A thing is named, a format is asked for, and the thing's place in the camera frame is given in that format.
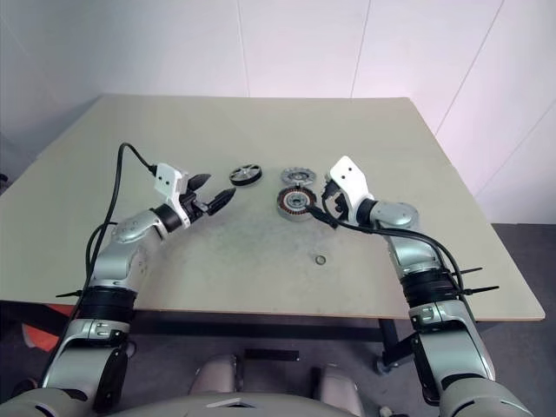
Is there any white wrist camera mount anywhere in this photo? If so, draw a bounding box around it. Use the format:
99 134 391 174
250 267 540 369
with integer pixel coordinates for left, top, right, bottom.
328 155 375 214
155 162 192 227

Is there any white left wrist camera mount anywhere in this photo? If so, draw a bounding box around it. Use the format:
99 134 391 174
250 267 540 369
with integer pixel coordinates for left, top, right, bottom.
155 162 192 227

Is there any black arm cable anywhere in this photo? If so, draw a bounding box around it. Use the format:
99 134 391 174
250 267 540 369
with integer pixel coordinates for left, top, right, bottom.
73 142 160 314
308 206 468 305

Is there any black table frame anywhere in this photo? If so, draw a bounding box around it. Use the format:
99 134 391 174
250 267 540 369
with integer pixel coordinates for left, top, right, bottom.
129 310 419 374

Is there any black rectangular bar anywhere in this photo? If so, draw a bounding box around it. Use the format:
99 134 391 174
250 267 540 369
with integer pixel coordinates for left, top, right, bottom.
245 348 301 363

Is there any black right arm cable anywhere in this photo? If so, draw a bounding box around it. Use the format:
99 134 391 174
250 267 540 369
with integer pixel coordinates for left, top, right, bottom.
308 206 468 305

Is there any silver robot torso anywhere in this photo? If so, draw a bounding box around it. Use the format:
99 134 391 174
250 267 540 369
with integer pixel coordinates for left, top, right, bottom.
0 385 361 417

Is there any grey motor stator housing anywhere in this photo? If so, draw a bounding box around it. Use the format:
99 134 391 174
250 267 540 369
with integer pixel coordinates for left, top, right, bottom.
275 184 317 223

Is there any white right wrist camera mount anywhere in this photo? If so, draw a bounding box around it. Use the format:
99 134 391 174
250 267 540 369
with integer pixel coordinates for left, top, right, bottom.
328 155 375 214

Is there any orange object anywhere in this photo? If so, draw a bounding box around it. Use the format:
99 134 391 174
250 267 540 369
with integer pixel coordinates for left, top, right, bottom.
23 303 75 353

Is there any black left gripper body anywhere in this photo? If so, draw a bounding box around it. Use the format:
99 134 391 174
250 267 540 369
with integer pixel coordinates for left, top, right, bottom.
177 173 219 224

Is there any round silver motor cover plate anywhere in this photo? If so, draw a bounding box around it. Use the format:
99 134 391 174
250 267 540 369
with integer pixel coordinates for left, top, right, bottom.
280 167 318 187

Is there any grey rounded shape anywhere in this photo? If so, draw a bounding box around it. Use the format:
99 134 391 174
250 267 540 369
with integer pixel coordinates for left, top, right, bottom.
312 364 364 417
193 354 238 396

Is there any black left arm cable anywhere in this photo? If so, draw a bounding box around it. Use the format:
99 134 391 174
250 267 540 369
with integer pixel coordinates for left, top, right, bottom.
73 142 160 314

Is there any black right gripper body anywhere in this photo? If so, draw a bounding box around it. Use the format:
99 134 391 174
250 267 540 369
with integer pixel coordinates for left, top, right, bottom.
320 179 351 219

